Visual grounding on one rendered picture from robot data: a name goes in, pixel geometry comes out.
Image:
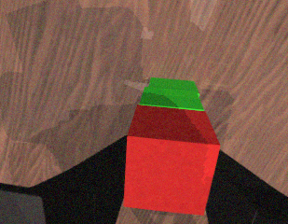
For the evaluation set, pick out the green block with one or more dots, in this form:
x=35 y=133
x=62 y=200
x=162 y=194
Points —
x=175 y=84
x=171 y=98

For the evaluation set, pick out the red block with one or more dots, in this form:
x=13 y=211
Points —
x=170 y=160

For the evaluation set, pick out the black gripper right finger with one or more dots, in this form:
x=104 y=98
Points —
x=237 y=196

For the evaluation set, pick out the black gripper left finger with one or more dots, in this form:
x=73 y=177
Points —
x=89 y=193

